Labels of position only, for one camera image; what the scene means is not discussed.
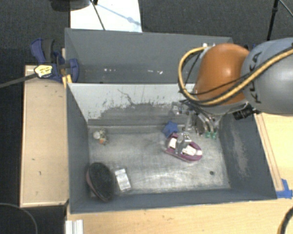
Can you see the grey metal bin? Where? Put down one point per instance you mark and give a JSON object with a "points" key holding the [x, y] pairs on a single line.
{"points": [[141, 57]]}

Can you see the white and orange small toy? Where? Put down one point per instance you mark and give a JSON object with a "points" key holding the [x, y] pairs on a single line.
{"points": [[100, 136]]}

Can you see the blue cloth piece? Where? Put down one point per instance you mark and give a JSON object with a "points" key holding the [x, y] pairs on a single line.
{"points": [[170, 128]]}

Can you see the pale wood flat board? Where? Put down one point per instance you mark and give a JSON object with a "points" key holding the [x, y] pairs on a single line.
{"points": [[44, 135]]}

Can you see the purple and white toy shoe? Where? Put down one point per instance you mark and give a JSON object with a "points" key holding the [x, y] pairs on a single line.
{"points": [[194, 152]]}

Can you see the black cylinder on white bracket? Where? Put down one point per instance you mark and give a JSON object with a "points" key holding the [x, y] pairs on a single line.
{"points": [[244, 113]]}

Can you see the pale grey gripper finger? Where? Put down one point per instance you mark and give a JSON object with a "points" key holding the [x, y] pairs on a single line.
{"points": [[180, 145], [187, 138]]}

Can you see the silver foil packet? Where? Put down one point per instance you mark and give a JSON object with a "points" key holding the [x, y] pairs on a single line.
{"points": [[123, 179]]}

